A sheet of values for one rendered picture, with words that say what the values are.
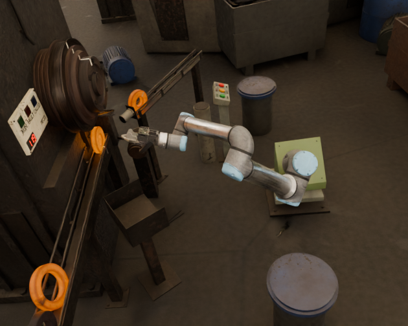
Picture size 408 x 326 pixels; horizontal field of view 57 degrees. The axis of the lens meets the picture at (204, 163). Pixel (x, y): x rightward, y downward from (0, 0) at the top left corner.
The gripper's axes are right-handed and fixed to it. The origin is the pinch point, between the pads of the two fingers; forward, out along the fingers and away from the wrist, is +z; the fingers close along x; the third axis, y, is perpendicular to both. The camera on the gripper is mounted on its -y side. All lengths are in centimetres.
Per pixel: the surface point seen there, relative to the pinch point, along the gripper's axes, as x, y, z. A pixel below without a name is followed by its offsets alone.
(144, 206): 42.0, -9.5, -17.5
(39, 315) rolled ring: 107, -3, 14
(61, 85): 23, 42, 27
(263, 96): -82, -4, -97
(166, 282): 50, -66, -37
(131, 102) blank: -38.9, -0.9, 0.3
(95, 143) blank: 6.1, -2.4, 14.5
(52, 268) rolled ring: 85, -7, 16
